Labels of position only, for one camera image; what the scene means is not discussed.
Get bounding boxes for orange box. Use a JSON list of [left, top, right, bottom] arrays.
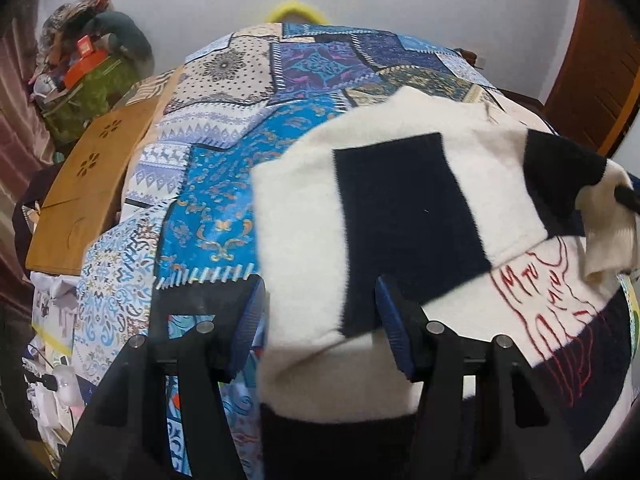
[[63, 35, 108, 89]]

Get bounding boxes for pile of patterned clothes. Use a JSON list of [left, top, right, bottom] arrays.
[[37, 0, 113, 64]]

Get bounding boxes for black and cream striped sweater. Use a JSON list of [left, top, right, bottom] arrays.
[[250, 87, 639, 479]]

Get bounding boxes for striped pink curtain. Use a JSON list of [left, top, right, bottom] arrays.
[[1, 2, 53, 312]]

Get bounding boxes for brown wooden door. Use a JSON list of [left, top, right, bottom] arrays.
[[544, 0, 639, 155]]

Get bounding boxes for green storage basket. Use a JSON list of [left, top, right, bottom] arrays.
[[40, 56, 140, 148]]

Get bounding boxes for dark green jacket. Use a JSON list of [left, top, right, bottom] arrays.
[[85, 11, 154, 75]]

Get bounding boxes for wooden lap desk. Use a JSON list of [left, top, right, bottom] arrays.
[[26, 98, 158, 275]]

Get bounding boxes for yellow foam tube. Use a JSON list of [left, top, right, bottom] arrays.
[[265, 0, 329, 25]]

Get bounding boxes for blue patchwork bedspread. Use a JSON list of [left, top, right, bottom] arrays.
[[73, 23, 517, 479]]

